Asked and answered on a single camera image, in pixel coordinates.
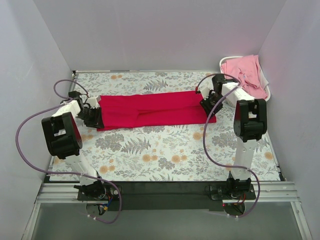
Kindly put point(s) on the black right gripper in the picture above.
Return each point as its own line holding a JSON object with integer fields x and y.
{"x": 211, "y": 106}

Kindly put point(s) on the floral table mat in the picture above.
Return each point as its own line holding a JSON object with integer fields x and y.
{"x": 194, "y": 152}

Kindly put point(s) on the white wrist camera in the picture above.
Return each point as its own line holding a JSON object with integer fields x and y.
{"x": 204, "y": 91}
{"x": 93, "y": 102}

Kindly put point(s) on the white laundry basket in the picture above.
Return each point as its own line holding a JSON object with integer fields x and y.
{"x": 265, "y": 95}

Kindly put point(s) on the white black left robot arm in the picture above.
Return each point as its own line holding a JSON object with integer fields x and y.
{"x": 64, "y": 141}

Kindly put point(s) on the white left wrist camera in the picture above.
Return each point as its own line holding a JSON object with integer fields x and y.
{"x": 93, "y": 102}

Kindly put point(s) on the pink t shirt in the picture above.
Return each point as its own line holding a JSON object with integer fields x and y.
{"x": 247, "y": 72}

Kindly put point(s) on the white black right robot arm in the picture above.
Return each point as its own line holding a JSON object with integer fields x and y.
{"x": 249, "y": 125}

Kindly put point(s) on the aluminium frame rail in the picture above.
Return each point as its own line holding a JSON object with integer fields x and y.
{"x": 270, "y": 191}

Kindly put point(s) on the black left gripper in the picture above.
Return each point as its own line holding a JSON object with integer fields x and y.
{"x": 93, "y": 116}

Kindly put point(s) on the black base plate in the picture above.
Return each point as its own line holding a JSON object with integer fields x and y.
{"x": 168, "y": 195}

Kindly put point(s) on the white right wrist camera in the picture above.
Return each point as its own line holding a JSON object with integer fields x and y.
{"x": 204, "y": 91}

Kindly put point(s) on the red t shirt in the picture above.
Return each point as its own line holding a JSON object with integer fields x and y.
{"x": 149, "y": 110}

